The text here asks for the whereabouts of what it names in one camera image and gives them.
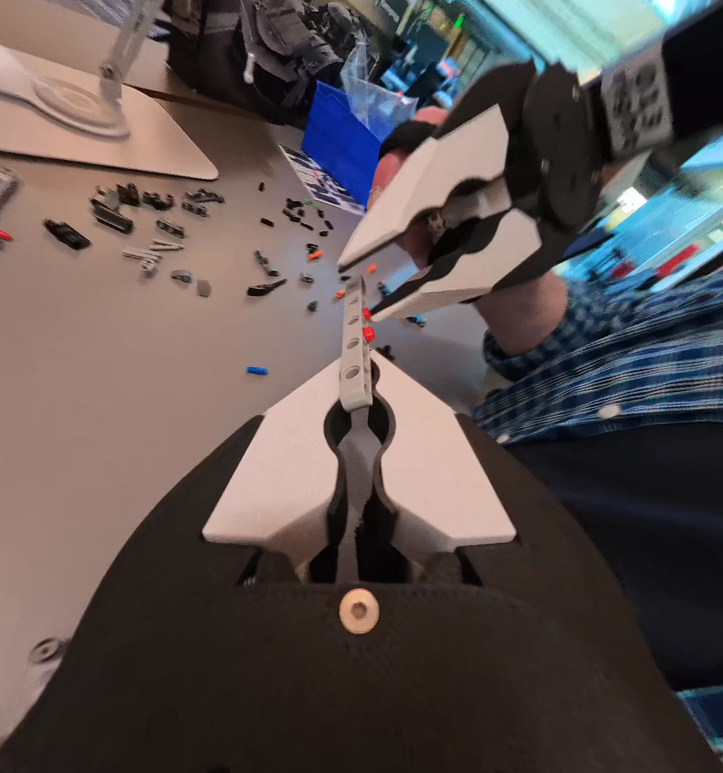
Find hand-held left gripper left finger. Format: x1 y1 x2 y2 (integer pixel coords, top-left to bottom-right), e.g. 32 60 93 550
202 359 356 583

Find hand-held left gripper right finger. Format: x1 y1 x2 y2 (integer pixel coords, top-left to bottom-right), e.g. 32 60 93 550
372 354 517 583

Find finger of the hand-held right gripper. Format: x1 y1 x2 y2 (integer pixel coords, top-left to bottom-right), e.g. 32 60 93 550
370 208 543 322
337 104 513 274

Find grey lego beam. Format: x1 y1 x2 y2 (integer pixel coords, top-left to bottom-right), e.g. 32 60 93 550
339 277 375 413

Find person's right forearm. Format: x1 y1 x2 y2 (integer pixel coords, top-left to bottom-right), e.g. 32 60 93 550
475 265 723 387

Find lego instruction booklet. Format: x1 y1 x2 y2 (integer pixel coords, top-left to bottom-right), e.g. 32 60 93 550
277 143 368 216

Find scattered small lego pieces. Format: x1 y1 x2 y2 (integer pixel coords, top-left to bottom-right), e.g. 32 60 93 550
43 180 398 315

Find person's right hand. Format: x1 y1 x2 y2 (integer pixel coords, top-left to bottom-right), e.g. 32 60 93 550
366 105 456 269

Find blue cardboard box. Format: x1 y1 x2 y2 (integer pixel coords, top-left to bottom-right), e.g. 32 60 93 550
301 80 387 209

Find clear plastic bag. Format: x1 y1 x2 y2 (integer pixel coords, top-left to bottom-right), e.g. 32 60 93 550
339 41 421 130

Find person in plaid shirt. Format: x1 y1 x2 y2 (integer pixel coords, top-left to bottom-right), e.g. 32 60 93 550
473 356 723 773

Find black backpack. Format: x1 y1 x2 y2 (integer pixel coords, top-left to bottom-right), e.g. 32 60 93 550
167 0 363 124

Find person's dark clothing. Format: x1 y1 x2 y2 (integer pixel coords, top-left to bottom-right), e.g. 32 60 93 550
506 422 723 692

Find round metal table fitting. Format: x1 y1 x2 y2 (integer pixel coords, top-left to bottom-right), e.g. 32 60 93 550
28 636 67 665

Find silver flat stand base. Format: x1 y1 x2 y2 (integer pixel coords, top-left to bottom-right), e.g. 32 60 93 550
0 36 220 182

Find clear round-based stand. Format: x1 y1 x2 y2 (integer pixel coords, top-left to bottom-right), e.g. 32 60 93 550
0 0 160 141

